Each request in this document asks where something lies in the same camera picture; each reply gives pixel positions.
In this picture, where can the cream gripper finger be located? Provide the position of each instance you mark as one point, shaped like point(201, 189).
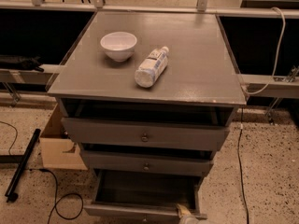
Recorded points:
point(182, 210)

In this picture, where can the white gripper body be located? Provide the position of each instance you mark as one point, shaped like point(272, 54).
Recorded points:
point(191, 219)

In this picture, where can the grey bottom drawer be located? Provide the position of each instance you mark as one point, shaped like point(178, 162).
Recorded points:
point(144, 197)

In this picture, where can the grey drawer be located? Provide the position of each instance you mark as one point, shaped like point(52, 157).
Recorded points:
point(144, 134)
point(145, 163)
point(144, 197)

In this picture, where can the grey middle drawer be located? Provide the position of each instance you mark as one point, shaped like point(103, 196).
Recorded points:
point(145, 163)

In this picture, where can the grey top drawer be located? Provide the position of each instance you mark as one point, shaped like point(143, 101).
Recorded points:
point(144, 134)

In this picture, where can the grey wooden drawer cabinet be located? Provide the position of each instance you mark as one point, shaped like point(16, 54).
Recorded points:
point(199, 86)

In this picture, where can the brown cardboard box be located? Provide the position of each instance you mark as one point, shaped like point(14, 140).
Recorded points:
point(57, 150)

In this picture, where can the white plastic bottle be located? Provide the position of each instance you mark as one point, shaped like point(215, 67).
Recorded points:
point(152, 67)

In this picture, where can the black metal bar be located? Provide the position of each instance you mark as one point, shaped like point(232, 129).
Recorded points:
point(10, 194)

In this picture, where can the white ceramic bowl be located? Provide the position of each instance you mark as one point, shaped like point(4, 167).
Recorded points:
point(118, 46)

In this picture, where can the black cloth on rail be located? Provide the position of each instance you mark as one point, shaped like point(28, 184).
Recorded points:
point(20, 63)

